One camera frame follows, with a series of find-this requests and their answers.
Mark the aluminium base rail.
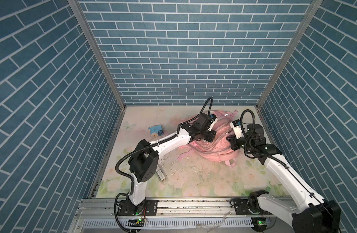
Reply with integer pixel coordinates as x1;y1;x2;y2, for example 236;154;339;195
69;197;293;233

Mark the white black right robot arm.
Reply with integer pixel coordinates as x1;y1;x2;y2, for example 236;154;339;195
227;121;341;233

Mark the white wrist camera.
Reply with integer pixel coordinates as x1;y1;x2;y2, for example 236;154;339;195
208;114;218;131
230;119;243;139

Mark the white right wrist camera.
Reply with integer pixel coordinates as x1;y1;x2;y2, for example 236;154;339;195
230;119;243;139

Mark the blue pencil sharpener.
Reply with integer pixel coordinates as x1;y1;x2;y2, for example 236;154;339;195
148;125;164;137

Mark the pink school backpack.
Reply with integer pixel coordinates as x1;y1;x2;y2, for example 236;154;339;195
178;110;238;167

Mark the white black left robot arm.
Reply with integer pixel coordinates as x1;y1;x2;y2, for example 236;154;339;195
114;113;217;216

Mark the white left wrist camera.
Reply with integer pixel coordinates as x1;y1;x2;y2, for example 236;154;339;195
208;114;218;131

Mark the black corrugated right cable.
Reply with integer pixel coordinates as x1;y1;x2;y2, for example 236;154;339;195
239;109;290;168

